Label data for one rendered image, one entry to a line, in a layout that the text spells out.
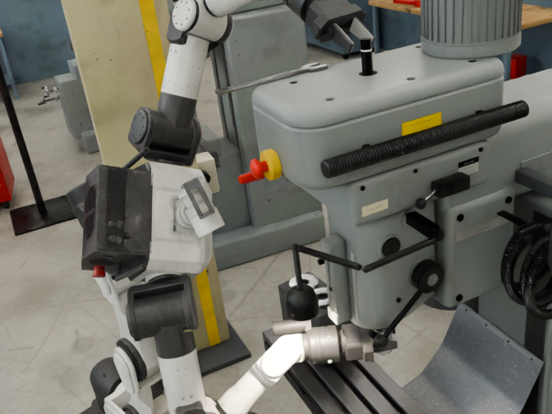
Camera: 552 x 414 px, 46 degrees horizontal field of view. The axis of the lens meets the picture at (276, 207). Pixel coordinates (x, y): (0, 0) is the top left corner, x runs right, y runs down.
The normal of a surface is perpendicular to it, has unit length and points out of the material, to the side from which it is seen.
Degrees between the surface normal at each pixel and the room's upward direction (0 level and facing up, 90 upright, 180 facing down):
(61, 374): 0
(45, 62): 90
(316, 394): 0
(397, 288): 90
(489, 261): 90
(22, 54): 90
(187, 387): 74
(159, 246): 59
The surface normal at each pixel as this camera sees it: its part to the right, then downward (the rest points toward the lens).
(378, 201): 0.43, 0.36
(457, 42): -0.47, 0.45
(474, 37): -0.19, 0.47
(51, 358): -0.11, -0.88
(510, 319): -0.90, 0.29
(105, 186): 0.57, -0.23
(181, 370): 0.28, 0.14
